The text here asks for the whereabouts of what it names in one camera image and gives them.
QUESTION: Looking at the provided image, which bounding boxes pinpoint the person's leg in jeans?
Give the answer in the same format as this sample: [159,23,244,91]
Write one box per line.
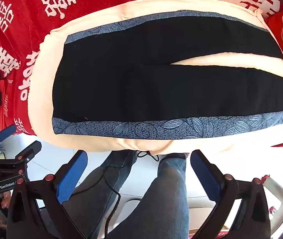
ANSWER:
[107,154,191,239]
[62,150,138,239]

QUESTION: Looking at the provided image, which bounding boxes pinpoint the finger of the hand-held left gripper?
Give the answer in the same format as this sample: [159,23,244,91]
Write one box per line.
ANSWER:
[0,124,17,142]
[12,141,42,166]

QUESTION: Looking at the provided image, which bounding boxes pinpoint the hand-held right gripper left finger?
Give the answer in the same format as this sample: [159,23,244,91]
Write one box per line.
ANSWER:
[7,150,88,239]

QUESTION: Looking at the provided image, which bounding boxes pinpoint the person's right leg in jeans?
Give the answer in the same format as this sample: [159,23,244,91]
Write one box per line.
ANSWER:
[107,154,191,239]

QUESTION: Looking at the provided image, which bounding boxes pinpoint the person's left leg in jeans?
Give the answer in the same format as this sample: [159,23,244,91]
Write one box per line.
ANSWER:
[62,150,138,239]

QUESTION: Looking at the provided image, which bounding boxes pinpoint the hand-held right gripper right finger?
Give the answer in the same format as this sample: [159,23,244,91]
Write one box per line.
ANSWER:
[190,150,273,239]

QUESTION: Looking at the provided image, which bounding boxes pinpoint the cream blanket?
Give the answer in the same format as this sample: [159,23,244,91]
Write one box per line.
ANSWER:
[27,0,283,158]

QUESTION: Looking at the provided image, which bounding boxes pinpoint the black cable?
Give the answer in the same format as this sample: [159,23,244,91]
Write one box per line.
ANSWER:
[70,151,160,232]

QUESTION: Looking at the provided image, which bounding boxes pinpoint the red printed blanket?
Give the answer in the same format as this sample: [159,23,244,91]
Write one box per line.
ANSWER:
[0,0,283,148]

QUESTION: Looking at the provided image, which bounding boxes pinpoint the black pants with blue stripe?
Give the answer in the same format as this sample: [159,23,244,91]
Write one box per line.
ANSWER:
[52,10,283,139]

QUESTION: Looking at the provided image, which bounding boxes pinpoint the white metal rack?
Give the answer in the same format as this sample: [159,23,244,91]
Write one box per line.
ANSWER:
[262,164,283,219]

